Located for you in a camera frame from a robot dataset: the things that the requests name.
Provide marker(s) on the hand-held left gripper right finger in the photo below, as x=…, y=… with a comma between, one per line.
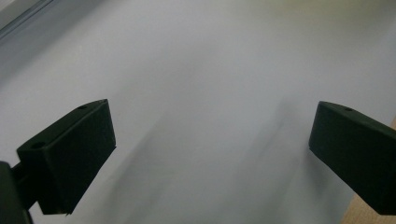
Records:
x=358, y=155

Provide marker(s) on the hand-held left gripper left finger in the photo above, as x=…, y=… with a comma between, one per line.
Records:
x=71, y=158

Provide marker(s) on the aluminium rail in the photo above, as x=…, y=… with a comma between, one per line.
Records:
x=21, y=17

